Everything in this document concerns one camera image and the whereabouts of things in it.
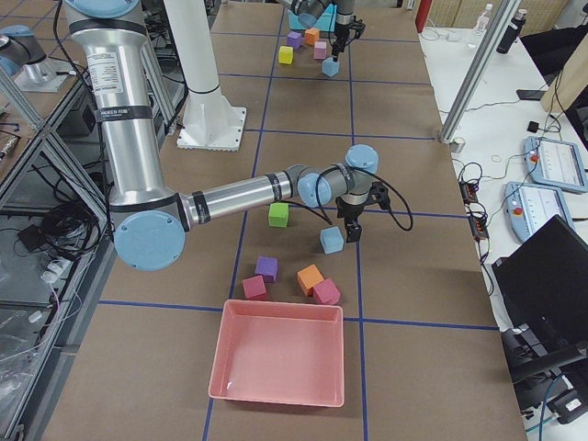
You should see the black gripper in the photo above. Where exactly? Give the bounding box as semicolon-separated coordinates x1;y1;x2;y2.
329;15;366;62
336;182;389;243

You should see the light blue block arm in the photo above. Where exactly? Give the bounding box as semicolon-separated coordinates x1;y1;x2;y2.
320;226;345;254
322;57;340;78

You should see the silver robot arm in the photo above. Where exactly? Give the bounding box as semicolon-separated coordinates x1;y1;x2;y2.
277;0;366;62
64;1;386;271

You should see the light pink foam block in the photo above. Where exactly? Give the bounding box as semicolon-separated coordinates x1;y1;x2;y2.
313;40;327;61

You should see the orange foam block left side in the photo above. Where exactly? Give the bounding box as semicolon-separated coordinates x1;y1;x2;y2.
304;28;321;46

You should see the orange foam block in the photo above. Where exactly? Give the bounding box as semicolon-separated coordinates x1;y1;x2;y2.
297;265;324;297
304;28;321;46

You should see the light blue plastic bin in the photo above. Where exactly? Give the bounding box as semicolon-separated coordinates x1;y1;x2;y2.
288;6;336;32

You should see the purple foam block left side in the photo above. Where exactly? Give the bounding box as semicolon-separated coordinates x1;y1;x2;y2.
287;31;302;50

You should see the purple foam block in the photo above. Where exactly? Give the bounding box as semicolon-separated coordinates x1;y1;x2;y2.
254;255;278;283
287;31;302;50

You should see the yellow foam block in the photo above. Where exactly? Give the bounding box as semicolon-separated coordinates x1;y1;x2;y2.
278;45;294;65

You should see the orange foam block right side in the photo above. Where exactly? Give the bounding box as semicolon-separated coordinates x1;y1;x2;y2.
297;265;324;297

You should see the magenta foam block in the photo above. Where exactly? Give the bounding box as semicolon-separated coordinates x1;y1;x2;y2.
312;278;341;305
242;275;267;300

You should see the green foam block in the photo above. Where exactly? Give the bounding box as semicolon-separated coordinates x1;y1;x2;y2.
267;202;289;228

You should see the purple foam block right side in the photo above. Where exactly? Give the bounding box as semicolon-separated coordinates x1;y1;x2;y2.
254;255;278;283

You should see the pink plastic bin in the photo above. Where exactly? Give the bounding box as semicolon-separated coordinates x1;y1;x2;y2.
208;300;345;408

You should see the near teach pendant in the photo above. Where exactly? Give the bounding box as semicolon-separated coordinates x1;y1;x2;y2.
504;181;575;243

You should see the teach pendant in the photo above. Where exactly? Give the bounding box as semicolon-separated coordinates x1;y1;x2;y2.
504;181;575;243
523;136;587;194

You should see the black water bottle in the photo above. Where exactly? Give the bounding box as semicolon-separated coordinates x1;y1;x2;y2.
496;8;527;54

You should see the black laptop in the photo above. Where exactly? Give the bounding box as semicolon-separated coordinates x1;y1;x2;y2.
492;215;587;344

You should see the far teach pendant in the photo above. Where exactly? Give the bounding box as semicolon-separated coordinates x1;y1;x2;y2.
523;136;587;194

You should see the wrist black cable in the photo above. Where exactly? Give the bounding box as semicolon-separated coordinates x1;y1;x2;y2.
300;170;414;232

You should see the aluminium frame post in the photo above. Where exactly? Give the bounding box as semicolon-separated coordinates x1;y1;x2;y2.
438;0;520;144

